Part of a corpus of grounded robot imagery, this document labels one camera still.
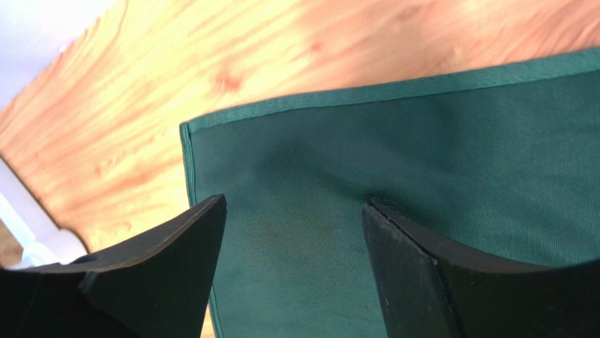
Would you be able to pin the dark green cloth napkin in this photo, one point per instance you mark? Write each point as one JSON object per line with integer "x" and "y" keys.
{"x": 503, "y": 159}

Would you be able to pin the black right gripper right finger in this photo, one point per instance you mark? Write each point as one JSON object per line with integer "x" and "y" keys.
{"x": 432, "y": 286}

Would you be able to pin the white metal clothes rack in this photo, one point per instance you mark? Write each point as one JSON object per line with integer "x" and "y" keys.
{"x": 43, "y": 242}

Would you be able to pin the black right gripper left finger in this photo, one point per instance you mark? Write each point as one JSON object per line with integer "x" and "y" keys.
{"x": 155, "y": 284}

